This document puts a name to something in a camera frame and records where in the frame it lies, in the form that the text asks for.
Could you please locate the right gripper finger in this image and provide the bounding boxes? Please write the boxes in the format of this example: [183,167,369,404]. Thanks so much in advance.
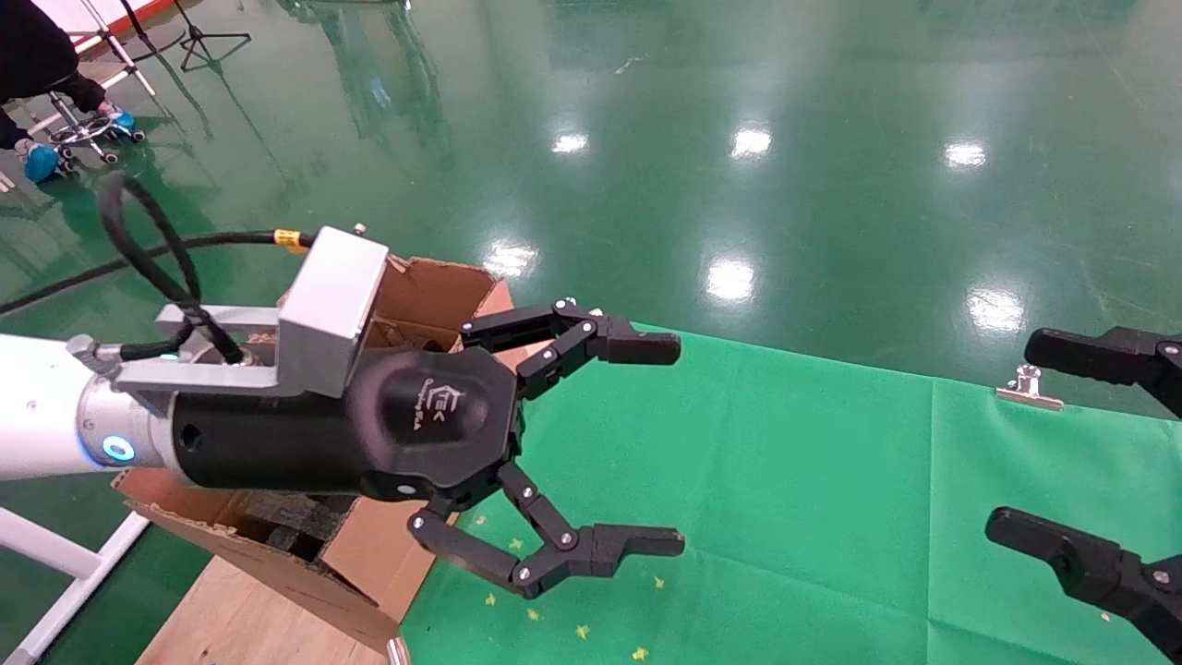
[1022,326,1182,418]
[983,508,1182,661]

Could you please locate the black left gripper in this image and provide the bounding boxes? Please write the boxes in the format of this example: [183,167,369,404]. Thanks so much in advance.
[171,348,526,505]

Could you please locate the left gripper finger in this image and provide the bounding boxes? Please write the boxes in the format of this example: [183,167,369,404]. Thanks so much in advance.
[460,297,682,400]
[409,462,686,601]

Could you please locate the large open cardboard carton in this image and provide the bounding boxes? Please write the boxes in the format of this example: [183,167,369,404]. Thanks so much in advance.
[111,254,513,652]

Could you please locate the silver metal binder clip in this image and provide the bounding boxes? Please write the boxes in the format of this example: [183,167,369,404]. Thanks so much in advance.
[995,365,1065,412]

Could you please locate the black foam block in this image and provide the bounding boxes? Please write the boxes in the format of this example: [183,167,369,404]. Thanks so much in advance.
[235,492,356,560]

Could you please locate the green table cloth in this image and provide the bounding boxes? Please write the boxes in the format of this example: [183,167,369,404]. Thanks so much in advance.
[399,323,1182,665]

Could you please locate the wheeled metal stool base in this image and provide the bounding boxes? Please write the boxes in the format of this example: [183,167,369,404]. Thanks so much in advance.
[42,92,147,167]

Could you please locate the white metal stand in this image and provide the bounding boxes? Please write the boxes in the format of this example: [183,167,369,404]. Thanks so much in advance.
[28,0,158,126]

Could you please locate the black tripod stand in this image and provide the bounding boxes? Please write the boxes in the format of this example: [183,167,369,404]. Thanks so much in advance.
[175,0,252,73]

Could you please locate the black stand pole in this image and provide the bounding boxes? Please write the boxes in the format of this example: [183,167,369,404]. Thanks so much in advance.
[118,0,186,56]

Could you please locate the person in black clothes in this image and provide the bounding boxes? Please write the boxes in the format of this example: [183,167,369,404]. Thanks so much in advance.
[0,0,107,153]

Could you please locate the white board with orange edge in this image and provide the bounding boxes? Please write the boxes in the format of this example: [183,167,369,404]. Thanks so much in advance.
[32,0,172,38]

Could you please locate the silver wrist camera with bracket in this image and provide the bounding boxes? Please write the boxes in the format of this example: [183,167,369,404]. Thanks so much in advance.
[111,224,389,400]

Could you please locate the black camera cable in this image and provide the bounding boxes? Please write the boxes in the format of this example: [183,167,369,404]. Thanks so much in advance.
[0,175,315,366]

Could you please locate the white metal table frame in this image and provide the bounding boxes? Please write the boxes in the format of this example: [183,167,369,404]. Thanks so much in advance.
[0,506,151,665]

